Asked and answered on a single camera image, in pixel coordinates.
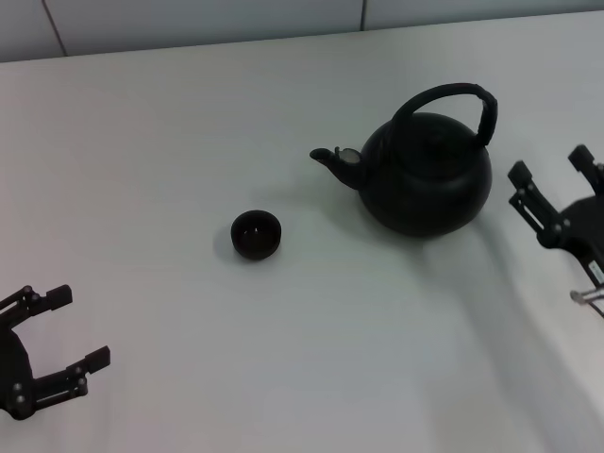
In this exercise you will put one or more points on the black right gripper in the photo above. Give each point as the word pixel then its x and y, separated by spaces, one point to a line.
pixel 585 231

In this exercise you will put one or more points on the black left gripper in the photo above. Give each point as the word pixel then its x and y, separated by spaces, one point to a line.
pixel 16 377

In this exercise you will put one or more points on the black round teapot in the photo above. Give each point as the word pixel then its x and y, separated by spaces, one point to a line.
pixel 424 198

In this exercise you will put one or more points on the small black teacup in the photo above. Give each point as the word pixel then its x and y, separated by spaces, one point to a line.
pixel 257 240

